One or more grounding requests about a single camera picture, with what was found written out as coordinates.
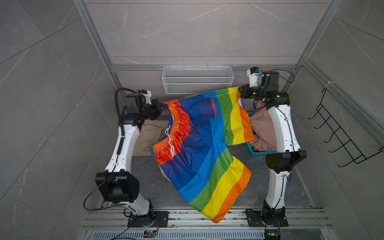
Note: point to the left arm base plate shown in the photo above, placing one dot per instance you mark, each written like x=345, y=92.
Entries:
x=155, y=219

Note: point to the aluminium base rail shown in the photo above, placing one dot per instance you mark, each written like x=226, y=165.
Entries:
x=241, y=223

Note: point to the aluminium frame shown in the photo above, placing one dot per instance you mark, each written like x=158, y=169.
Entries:
x=303, y=63

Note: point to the rainbow striped shorts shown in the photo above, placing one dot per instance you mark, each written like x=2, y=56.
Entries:
x=194, y=151

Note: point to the white wire wall basket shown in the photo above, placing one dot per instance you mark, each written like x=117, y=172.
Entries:
x=196, y=80

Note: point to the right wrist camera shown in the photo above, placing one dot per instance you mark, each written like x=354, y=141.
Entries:
x=265, y=81

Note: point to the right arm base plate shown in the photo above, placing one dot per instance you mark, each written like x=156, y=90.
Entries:
x=267, y=218

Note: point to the beige shorts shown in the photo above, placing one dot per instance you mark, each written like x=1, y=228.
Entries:
x=151, y=133

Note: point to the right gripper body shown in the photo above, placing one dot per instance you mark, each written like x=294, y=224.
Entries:
x=256, y=93

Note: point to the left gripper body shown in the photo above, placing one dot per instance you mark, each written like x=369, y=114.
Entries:
x=149, y=111

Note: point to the teal plastic basket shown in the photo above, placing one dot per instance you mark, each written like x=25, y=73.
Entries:
x=251, y=151

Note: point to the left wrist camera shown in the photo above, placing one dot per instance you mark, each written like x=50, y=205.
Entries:
x=139, y=99

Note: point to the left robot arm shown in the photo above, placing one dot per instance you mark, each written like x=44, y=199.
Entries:
x=116, y=183

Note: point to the pink shorts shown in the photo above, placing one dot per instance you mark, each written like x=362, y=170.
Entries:
x=263, y=129

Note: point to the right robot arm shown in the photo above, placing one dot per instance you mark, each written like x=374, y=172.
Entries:
x=281, y=163

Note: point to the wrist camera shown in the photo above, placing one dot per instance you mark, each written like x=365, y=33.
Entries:
x=139, y=99
x=265, y=81

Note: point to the black wire hook rack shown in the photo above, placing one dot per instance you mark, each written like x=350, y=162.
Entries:
x=339, y=134

